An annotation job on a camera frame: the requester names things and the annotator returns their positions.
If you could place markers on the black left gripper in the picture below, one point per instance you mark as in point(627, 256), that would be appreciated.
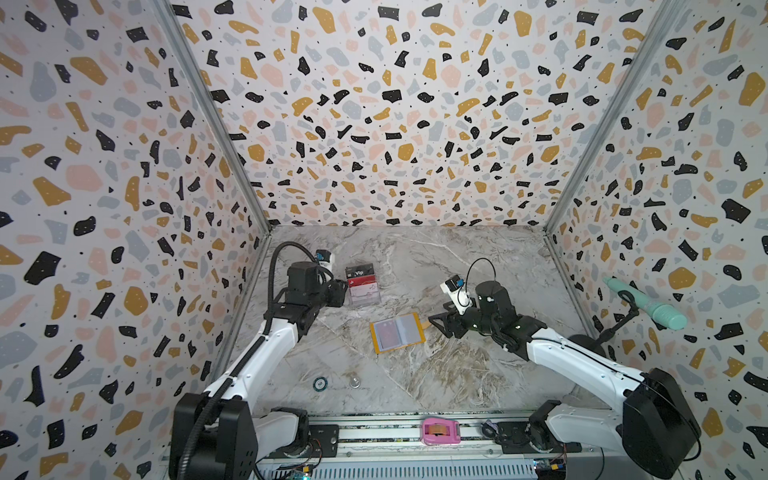
point(340, 289)

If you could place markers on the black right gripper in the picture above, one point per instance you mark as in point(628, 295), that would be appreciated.
point(448, 322)

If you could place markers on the yellow leather card holder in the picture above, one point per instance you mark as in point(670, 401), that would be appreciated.
point(410, 326)

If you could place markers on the black VIP card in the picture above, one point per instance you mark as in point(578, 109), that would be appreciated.
point(359, 271)

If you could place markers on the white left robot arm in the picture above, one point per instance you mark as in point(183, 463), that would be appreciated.
point(214, 433)

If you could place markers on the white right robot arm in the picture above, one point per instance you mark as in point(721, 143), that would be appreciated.
point(645, 416)

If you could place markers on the clear acrylic card stand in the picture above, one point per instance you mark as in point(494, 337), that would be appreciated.
point(360, 301)

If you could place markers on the teal round token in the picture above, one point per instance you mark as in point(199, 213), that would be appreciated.
point(320, 384)

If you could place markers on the pink tape measure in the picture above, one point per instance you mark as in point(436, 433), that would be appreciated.
point(440, 431)

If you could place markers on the mint green microphone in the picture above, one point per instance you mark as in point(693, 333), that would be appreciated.
point(663, 314)

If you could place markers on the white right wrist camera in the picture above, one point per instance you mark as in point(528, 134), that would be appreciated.
point(455, 288)

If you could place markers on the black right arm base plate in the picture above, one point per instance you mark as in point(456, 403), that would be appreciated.
point(532, 435)

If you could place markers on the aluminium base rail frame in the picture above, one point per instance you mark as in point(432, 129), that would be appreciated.
point(388, 446)

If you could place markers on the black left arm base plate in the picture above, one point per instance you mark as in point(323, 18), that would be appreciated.
point(318, 441)

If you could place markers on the aluminium corner post left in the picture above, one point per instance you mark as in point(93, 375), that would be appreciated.
point(174, 34)

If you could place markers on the aluminium corner post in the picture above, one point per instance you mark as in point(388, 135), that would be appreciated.
point(661, 24)
point(174, 34)

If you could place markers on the aluminium corner post right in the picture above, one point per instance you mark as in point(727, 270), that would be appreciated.
point(661, 24)

